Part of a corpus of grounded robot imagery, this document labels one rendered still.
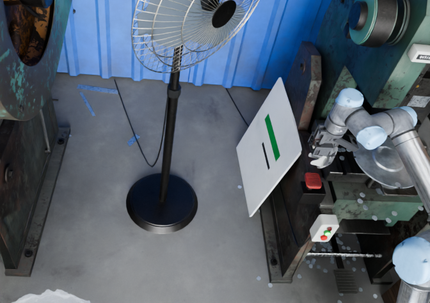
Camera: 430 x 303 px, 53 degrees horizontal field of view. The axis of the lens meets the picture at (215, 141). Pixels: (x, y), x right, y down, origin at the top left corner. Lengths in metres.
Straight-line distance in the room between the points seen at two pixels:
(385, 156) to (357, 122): 0.54
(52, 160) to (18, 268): 0.63
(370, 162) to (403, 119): 0.44
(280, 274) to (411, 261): 1.07
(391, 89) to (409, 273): 0.60
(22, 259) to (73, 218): 0.31
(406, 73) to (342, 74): 0.40
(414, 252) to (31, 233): 1.73
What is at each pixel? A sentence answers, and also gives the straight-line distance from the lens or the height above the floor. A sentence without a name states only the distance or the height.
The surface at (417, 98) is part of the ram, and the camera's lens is 1.72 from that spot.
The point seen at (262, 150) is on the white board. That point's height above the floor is 0.27.
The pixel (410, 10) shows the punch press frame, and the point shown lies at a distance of 1.50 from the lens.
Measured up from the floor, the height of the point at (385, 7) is 1.40.
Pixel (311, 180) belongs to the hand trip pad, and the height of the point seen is 0.76.
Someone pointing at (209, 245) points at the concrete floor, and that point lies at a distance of 2.31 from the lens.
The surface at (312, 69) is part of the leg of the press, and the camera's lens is 2.01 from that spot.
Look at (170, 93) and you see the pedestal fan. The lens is 1.76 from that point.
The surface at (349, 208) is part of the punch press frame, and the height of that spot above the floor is 0.59.
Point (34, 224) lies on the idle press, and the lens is 2.36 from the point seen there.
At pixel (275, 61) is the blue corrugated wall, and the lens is 3.01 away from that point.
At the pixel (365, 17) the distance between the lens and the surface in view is 1.47.
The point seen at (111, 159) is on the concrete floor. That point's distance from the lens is 2.59.
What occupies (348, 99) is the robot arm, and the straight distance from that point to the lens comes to 1.37.
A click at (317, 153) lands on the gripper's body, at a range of 1.52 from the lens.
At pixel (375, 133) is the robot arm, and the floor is 1.18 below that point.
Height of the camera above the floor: 2.03
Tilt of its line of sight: 48 degrees down
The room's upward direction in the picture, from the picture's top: 13 degrees clockwise
